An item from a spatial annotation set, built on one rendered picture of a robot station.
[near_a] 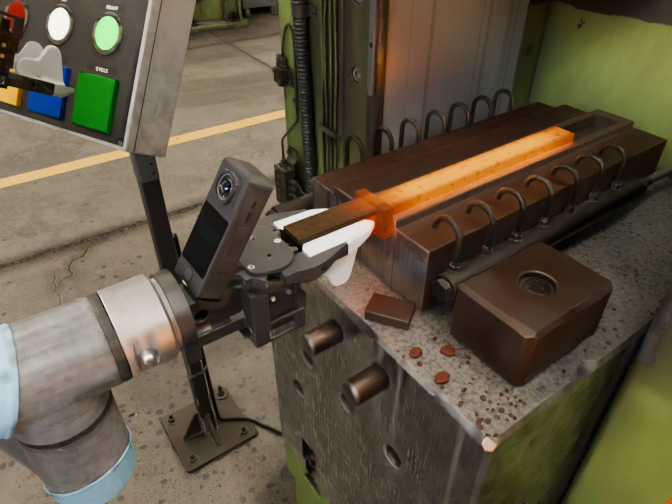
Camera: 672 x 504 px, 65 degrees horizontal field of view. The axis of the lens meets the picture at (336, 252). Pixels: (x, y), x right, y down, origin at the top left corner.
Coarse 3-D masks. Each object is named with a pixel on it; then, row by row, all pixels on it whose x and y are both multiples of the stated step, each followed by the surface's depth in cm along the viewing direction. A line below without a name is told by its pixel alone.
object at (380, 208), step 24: (528, 144) 63; (552, 144) 64; (456, 168) 58; (480, 168) 58; (504, 168) 60; (360, 192) 53; (384, 192) 54; (408, 192) 54; (432, 192) 55; (312, 216) 50; (336, 216) 50; (360, 216) 50; (384, 216) 51
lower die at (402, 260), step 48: (432, 144) 70; (480, 144) 67; (576, 144) 65; (624, 144) 67; (336, 192) 59; (480, 192) 58; (528, 192) 57; (384, 240) 54; (432, 240) 50; (480, 240) 53
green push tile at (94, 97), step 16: (80, 80) 74; (96, 80) 73; (112, 80) 72; (80, 96) 75; (96, 96) 73; (112, 96) 72; (80, 112) 75; (96, 112) 73; (112, 112) 73; (96, 128) 74
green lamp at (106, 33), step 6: (102, 18) 73; (108, 18) 72; (102, 24) 73; (108, 24) 72; (114, 24) 72; (96, 30) 73; (102, 30) 73; (108, 30) 72; (114, 30) 72; (96, 36) 73; (102, 36) 73; (108, 36) 72; (114, 36) 72; (102, 42) 73; (108, 42) 72; (114, 42) 72; (102, 48) 73; (108, 48) 72
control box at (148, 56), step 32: (0, 0) 82; (32, 0) 79; (64, 0) 76; (96, 0) 73; (128, 0) 71; (160, 0) 70; (192, 0) 75; (32, 32) 79; (128, 32) 71; (160, 32) 72; (64, 64) 77; (96, 64) 74; (128, 64) 71; (160, 64) 73; (128, 96) 72; (160, 96) 75; (64, 128) 77; (128, 128) 72; (160, 128) 77
